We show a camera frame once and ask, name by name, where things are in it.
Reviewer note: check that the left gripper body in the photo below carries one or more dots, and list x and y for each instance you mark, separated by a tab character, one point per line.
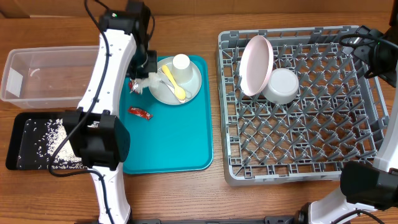
143	63

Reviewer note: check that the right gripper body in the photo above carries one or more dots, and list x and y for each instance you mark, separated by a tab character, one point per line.
376	50

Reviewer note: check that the white napkin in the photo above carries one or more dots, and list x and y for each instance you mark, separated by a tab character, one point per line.
152	80

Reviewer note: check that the foil wrapper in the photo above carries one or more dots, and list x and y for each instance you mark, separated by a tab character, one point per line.
133	86

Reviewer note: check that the white paper cup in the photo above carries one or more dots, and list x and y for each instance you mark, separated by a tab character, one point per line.
182	68

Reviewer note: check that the yellow plastic spoon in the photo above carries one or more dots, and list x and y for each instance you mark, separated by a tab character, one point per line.
179	92

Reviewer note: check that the red sauce packet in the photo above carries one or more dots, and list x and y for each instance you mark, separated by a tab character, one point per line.
140	113

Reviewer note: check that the grey bowl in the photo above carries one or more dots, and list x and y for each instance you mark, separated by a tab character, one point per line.
282	86

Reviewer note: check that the pink plate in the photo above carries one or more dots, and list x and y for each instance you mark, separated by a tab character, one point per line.
256	65

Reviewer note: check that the rice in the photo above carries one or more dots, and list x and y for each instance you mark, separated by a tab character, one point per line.
40	139

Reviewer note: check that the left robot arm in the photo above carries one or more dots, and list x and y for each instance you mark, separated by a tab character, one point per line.
94	130

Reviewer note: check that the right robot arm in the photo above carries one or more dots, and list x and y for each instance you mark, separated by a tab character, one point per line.
363	188

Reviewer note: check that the grey dishwasher rack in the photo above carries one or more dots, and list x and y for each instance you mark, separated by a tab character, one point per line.
337	116

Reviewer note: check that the black waste tray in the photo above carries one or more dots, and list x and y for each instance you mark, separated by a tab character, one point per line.
17	130

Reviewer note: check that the teal serving tray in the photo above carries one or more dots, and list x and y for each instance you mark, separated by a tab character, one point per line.
177	137

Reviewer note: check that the clear plastic bin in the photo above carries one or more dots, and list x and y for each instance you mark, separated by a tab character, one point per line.
47	77

